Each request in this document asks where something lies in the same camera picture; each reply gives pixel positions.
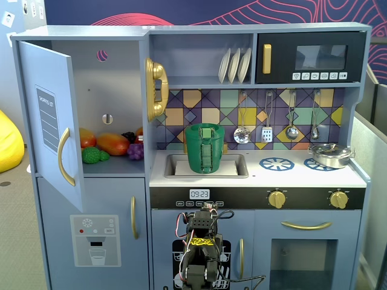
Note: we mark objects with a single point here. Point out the steel slotted spatula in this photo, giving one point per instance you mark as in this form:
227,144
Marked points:
267,134

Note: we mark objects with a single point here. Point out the large red orange toy mango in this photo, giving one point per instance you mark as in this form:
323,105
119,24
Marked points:
113,145

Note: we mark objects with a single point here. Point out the blue door with shopping list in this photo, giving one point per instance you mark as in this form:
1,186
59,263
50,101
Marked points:
36,69

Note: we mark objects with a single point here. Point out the white paper photo card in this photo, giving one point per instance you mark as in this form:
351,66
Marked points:
11,39
33,9
8,18
26,6
41,12

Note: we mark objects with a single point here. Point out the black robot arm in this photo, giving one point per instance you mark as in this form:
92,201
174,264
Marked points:
196,272

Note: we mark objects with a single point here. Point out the green plastic container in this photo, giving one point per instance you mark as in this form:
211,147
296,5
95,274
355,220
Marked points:
193,154

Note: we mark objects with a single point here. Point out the blue wooden toy kitchen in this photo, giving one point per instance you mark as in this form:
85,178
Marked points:
90,31

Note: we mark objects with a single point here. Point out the grey toy sink basin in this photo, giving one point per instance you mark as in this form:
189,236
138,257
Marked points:
239,172

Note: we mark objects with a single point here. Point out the steel toy spoon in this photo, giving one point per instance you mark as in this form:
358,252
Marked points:
315,133

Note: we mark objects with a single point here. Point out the black round floor disc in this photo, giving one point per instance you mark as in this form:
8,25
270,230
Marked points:
4,183

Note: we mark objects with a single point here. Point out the gold toy telephone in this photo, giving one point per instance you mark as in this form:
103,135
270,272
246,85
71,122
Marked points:
160,78

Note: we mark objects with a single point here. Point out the grey desk divider panel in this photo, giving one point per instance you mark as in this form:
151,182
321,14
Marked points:
370,181

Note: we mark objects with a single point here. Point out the blue door with ice dispenser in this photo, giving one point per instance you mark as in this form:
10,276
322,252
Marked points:
60,199

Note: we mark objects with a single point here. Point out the steel toy ladle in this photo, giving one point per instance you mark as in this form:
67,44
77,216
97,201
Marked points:
292,132

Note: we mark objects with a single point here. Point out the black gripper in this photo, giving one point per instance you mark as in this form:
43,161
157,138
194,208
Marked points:
207,207

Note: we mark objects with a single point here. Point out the steel toy pot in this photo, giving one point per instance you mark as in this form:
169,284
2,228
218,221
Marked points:
329,161

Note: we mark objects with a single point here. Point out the green toy vegetable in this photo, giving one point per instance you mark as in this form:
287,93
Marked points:
90,155

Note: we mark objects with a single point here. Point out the white toy plate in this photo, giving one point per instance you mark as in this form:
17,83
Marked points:
234,65
244,65
224,65

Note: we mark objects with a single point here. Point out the black toy microwave door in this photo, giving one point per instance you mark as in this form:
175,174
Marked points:
284,42

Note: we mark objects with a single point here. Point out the gold stove knob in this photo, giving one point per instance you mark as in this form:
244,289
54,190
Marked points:
277,200
339,200

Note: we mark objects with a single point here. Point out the small red orange toy mango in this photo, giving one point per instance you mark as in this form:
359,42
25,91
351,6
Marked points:
87,139

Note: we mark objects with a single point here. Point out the yellow bean bag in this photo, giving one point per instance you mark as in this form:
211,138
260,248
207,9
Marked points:
9,142

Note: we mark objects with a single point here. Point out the orange toy fruit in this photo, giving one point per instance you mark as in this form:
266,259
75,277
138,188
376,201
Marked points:
139,131

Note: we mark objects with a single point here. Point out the black toy berries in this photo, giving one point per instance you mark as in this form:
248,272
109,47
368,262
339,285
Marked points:
129,136

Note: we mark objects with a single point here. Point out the blue oven door with window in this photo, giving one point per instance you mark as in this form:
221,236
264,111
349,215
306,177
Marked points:
263,235

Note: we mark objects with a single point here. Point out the steel pot lid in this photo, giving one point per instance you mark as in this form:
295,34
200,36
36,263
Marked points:
329,149

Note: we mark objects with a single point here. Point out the purple toy grapes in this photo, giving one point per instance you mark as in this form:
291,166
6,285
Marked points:
135,151

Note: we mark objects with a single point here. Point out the steel slotted skimmer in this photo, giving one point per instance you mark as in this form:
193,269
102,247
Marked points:
242,135

